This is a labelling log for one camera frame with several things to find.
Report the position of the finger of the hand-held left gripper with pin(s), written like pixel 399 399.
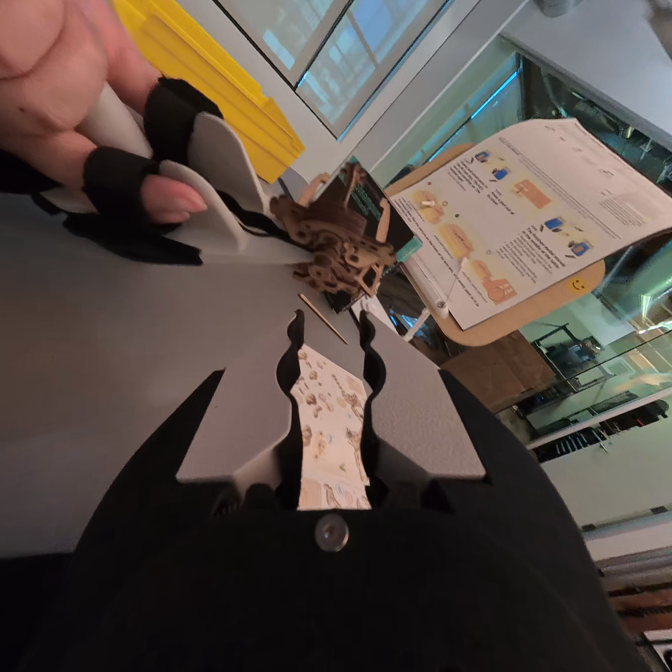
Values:
pixel 223 157
pixel 220 231

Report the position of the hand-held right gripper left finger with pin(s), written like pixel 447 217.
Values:
pixel 246 420

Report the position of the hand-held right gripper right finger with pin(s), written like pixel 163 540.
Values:
pixel 420 420

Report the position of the wooden model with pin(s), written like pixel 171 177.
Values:
pixel 336 241

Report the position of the person's left hand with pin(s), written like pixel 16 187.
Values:
pixel 47 78

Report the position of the illustrated instruction booklet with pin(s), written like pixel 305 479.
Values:
pixel 330 420

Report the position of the yellow plastic bin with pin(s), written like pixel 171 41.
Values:
pixel 210 63

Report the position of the white clipboard stand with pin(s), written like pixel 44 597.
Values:
pixel 433 294

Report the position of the thin wooden stick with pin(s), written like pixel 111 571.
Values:
pixel 323 318

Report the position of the brown clipboard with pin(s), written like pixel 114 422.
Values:
pixel 525 320

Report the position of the black box with green print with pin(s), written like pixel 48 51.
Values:
pixel 386 215

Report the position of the yellow smiley sticker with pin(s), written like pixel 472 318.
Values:
pixel 577 286

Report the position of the printed instruction sheet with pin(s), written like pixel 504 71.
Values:
pixel 535 210

